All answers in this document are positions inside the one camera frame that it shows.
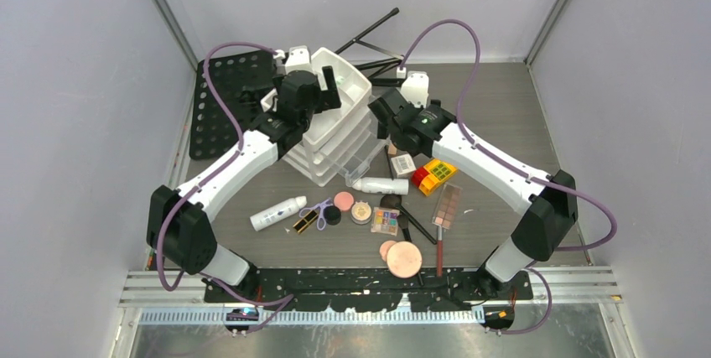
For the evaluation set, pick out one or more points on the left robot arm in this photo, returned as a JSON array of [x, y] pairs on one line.
[[179, 220]]

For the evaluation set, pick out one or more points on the large white spray bottle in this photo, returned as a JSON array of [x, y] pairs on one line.
[[276, 213]]

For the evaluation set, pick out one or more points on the purple eyelash curler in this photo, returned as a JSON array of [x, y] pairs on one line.
[[318, 211]]

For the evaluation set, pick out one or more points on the white plastic drawer organizer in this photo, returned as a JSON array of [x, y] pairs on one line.
[[334, 139]]

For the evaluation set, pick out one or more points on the nude eyeshadow palette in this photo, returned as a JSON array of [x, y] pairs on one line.
[[446, 208]]

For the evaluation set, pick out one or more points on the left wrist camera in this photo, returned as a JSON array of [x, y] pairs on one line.
[[295, 59]]

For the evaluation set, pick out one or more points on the black round jar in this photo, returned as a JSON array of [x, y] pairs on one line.
[[332, 215]]

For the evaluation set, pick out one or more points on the pink round compact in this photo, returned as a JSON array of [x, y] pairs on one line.
[[344, 201]]

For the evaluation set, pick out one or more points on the yellow red toy block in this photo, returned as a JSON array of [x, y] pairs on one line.
[[432, 175]]

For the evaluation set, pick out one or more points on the small pink powder puff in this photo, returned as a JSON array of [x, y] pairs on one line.
[[385, 247]]

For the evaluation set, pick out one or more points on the colorful eyeshadow palette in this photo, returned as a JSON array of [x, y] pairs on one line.
[[384, 221]]

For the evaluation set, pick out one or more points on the black music stand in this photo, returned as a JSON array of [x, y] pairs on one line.
[[242, 80]]

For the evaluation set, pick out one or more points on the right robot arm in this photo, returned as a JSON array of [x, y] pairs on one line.
[[547, 212]]

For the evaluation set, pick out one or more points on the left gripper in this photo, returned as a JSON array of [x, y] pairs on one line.
[[325, 100]]

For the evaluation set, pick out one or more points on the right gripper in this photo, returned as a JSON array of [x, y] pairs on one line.
[[382, 132]]

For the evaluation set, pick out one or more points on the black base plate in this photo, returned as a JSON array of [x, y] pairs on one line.
[[370, 290]]

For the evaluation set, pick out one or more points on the beige powder jar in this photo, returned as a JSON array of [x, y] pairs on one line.
[[361, 213]]

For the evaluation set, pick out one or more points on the black makeup brush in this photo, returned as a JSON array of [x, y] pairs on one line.
[[405, 219]]

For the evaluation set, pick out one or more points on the large round powder compact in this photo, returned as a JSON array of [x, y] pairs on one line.
[[404, 259]]

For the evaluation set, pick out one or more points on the black gold lipstick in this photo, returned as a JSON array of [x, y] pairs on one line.
[[304, 223]]

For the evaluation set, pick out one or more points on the red handled makeup brush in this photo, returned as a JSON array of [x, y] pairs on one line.
[[440, 252]]

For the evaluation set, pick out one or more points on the white barcode packet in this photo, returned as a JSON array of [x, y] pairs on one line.
[[403, 166]]

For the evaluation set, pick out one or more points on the small white bottle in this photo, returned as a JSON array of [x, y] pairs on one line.
[[385, 186]]

